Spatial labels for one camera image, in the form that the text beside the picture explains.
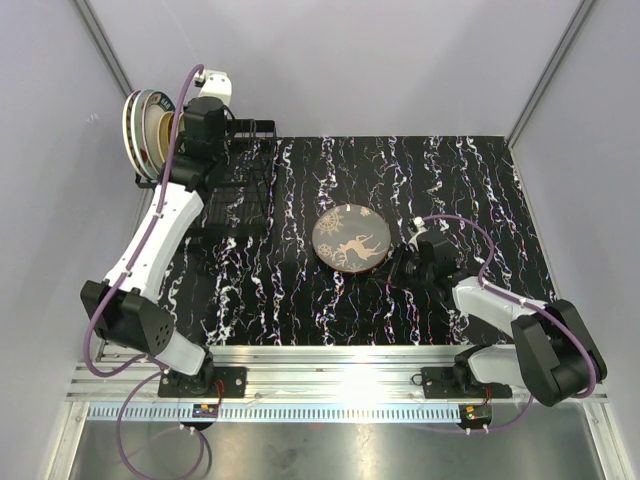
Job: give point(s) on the grey plate deer pattern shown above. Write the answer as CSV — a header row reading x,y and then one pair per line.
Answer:
x,y
351,238

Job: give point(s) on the aluminium frame post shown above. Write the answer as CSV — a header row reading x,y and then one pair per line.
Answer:
x,y
571,32
100,40

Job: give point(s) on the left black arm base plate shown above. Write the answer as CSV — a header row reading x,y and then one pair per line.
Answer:
x,y
225,381

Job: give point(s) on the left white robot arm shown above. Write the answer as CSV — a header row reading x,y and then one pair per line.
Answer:
x,y
123,308

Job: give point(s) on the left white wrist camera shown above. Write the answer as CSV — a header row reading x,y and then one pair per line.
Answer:
x,y
215,84

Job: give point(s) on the small cream floral plate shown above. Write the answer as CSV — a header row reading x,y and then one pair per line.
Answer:
x,y
163,135

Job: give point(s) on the left aluminium frame post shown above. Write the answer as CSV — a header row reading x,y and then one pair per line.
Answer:
x,y
100,40

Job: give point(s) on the white plate dark green rim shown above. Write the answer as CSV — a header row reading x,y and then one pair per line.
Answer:
x,y
154,107

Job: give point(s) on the black marble pattern mat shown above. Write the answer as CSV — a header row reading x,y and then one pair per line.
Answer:
x,y
275,290

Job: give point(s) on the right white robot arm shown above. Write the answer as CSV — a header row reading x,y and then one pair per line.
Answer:
x,y
552,354

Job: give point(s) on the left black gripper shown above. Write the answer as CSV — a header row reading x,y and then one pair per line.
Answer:
x,y
224,112

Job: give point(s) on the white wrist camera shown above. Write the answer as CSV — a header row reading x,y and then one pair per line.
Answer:
x,y
215,84
418,232

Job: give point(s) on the right aluminium frame post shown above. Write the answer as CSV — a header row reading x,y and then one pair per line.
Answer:
x,y
571,32

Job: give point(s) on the white plate watermelon pattern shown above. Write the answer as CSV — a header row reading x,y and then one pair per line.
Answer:
x,y
136,130

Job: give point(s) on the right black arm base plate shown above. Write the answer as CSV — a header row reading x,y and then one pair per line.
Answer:
x,y
440,385

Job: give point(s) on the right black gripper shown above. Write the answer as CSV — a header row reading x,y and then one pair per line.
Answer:
x,y
411,252

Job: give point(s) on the black wire dish rack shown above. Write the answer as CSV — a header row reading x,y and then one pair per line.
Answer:
x,y
220,188

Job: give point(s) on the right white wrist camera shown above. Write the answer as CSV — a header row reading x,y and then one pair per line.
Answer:
x,y
418,232

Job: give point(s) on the aluminium mounting rail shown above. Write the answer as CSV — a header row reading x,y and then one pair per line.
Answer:
x,y
348,375

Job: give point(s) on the white slotted cable duct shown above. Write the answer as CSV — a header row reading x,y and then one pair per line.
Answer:
x,y
291,413

